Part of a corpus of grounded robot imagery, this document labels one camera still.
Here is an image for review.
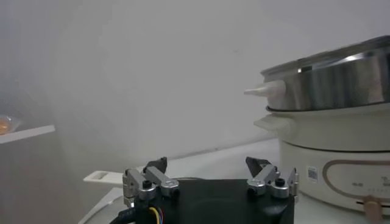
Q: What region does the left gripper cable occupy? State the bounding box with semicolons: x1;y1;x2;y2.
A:
109;205;165;224

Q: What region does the packaged orange bread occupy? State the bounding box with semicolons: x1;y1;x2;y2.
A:
0;114;23;136

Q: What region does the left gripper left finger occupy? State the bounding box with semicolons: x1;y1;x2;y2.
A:
122;156;180;208

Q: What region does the white side table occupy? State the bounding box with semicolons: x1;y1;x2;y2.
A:
0;124;57;145

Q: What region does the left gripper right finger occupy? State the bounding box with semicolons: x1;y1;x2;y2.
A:
245;156;300;200

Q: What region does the stainless steel steamer basket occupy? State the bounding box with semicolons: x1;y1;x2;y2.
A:
243;35;390;112

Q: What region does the cream electric cooking pot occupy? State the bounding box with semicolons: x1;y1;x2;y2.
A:
253;103;390;223

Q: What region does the glass lid with white handle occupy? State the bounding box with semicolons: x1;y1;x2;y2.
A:
77;169;211;224

